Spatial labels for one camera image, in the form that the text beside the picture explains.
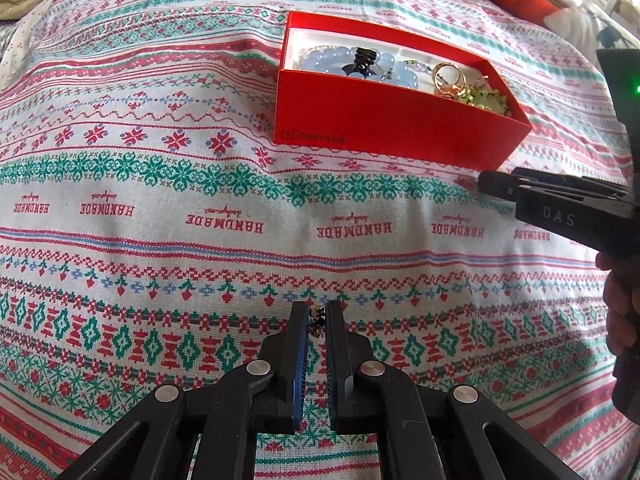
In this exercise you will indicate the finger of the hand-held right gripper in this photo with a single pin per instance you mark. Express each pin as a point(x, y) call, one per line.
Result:
point(550, 176)
point(500, 183)

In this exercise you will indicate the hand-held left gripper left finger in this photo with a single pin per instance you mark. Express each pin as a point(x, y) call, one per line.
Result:
point(300, 360)

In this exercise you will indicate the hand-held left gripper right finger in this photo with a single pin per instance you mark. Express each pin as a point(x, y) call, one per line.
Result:
point(334, 360)

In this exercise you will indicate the small dark jewellery piece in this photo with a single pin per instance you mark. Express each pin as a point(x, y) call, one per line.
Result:
point(316, 322)

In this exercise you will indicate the gold rings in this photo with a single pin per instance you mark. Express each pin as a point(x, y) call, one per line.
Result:
point(442, 72)

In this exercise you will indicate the red cardboard box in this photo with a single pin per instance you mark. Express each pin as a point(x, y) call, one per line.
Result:
point(380, 120)

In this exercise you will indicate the person's right hand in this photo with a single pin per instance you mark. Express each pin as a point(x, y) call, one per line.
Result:
point(622, 310)

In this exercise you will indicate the white deer print pillow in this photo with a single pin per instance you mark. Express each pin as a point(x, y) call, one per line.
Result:
point(575, 30)

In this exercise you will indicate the red green patterned blanket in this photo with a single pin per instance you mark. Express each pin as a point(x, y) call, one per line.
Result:
point(150, 210)

